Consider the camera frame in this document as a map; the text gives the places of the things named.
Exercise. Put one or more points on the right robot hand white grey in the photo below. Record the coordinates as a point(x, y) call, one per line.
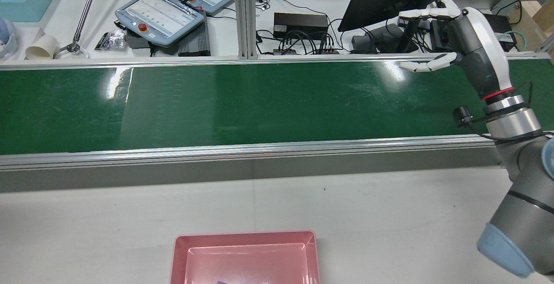
point(480, 54)

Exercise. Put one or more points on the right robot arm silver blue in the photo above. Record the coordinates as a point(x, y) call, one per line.
point(523, 188)

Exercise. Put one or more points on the black computer box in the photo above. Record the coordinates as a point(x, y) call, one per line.
point(504, 26)

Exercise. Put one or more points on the brown cardboard box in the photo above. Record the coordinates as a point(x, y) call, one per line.
point(536, 20)

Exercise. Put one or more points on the black rectangular box white label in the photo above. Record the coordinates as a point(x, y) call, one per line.
point(301, 26)

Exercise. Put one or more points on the black finned metal box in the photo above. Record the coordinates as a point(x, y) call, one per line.
point(195, 37)

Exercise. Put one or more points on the pink plastic box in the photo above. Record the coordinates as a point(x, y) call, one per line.
point(242, 262)

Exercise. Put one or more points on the grey metal box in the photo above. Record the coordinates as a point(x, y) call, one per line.
point(137, 40)

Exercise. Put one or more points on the white paper cup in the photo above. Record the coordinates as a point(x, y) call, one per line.
point(41, 48)

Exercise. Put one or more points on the black power adapter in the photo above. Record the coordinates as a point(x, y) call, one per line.
point(362, 43)

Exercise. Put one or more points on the black port hub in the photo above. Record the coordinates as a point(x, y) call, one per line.
point(305, 51)

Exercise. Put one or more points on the green conveyor belt aluminium rails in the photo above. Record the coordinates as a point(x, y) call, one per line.
point(259, 102)

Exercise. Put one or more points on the grey teach pendant large screen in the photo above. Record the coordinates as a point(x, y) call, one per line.
point(162, 13)

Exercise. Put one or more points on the clear plastic bag black parts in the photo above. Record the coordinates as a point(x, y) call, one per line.
point(112, 40)

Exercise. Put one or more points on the metal rod stand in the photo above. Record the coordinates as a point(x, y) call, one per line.
point(86, 7)

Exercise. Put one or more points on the white blue round device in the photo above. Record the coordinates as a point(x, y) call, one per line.
point(6, 37)

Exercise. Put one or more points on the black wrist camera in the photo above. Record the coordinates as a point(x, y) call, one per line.
point(464, 116)

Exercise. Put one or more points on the aluminium profile post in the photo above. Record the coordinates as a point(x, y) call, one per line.
point(245, 15)

